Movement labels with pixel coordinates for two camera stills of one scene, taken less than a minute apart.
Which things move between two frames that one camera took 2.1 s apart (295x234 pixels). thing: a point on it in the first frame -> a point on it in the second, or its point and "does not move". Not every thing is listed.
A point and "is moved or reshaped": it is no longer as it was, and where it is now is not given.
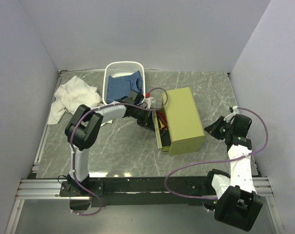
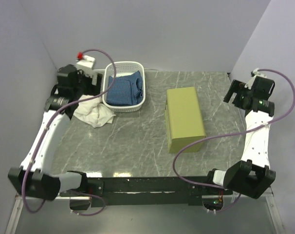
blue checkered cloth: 119,87 does not move
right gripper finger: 218,128 -> 235,88
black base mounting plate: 140,192 does not move
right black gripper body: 230,129 -> 244,93
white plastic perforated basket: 120,68 does not move
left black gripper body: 142,116 -> 85,87
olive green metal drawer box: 177,125 is moved or reshaped
